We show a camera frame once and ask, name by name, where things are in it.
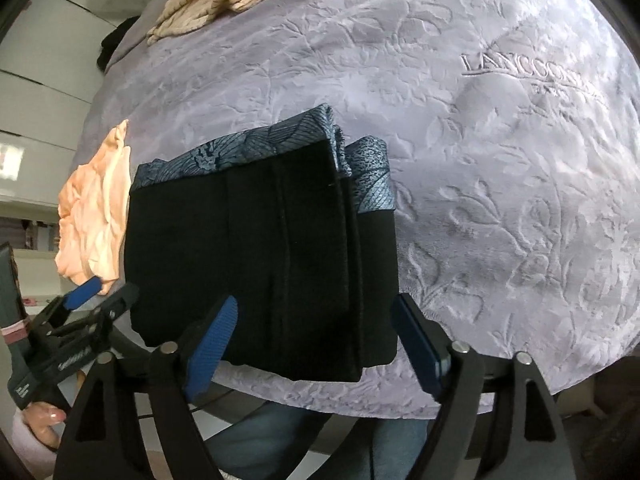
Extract black pants with patterned waistband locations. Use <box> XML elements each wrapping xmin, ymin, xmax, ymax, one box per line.
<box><xmin>122</xmin><ymin>103</ymin><xmax>401</xmax><ymax>382</ymax></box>

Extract person's left forearm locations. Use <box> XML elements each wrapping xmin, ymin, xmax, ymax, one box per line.
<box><xmin>9</xmin><ymin>407</ymin><xmax>58</xmax><ymax>468</ymax></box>

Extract peach cloth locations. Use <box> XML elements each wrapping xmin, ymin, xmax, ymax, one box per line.
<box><xmin>54</xmin><ymin>119</ymin><xmax>132</xmax><ymax>296</ymax></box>

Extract purple embossed blanket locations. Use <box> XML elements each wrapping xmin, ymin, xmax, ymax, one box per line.
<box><xmin>75</xmin><ymin>0</ymin><xmax>640</xmax><ymax>421</ymax></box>

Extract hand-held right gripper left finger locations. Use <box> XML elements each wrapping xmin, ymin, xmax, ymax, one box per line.
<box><xmin>52</xmin><ymin>295</ymin><xmax>239</xmax><ymax>480</ymax></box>

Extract black cloth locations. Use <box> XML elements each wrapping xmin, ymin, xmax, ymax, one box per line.
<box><xmin>97</xmin><ymin>15</ymin><xmax>141</xmax><ymax>73</ymax></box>

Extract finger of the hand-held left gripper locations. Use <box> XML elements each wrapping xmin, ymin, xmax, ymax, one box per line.
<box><xmin>29</xmin><ymin>276</ymin><xmax>104</xmax><ymax>335</ymax></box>
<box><xmin>47</xmin><ymin>281</ymin><xmax>142</xmax><ymax>368</ymax></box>

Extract person's left hand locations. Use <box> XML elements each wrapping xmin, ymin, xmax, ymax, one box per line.
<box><xmin>22</xmin><ymin>402</ymin><xmax>68</xmax><ymax>448</ymax></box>

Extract cream striped cloth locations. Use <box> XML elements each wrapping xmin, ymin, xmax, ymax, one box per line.
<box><xmin>146</xmin><ymin>0</ymin><xmax>311</xmax><ymax>45</ymax></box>

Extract person's legs in jeans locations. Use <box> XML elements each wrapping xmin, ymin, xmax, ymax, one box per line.
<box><xmin>200</xmin><ymin>400</ymin><xmax>431</xmax><ymax>480</ymax></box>

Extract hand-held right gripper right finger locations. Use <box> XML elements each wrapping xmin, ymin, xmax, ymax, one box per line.
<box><xmin>390</xmin><ymin>292</ymin><xmax>581</xmax><ymax>480</ymax></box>

